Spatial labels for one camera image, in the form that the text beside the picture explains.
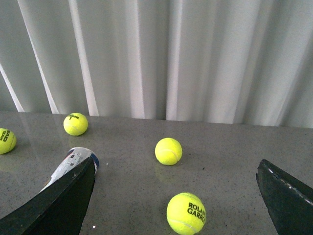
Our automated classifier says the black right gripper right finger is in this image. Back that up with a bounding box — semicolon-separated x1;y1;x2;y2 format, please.
256;159;313;235

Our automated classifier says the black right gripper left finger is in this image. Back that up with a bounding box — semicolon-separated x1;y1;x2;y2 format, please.
0;157;95;235

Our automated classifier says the clear Wilson tennis ball can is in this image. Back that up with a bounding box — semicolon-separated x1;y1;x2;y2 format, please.
40;147;99;192

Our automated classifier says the Wilson 3 tennis ball far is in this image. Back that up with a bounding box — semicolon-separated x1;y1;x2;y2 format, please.
63;113;89;136

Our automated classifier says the Head Team tennis ball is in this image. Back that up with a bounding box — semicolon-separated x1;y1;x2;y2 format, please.
0;128;17;155

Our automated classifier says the Roland Garros tennis ball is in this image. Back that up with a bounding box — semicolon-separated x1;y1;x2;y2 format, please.
166;192;206;235

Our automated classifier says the plain yellow tennis ball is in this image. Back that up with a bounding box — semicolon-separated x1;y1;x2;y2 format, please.
155;138;182;165

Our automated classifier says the white pleated curtain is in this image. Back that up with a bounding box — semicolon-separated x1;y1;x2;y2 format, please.
0;0;313;128

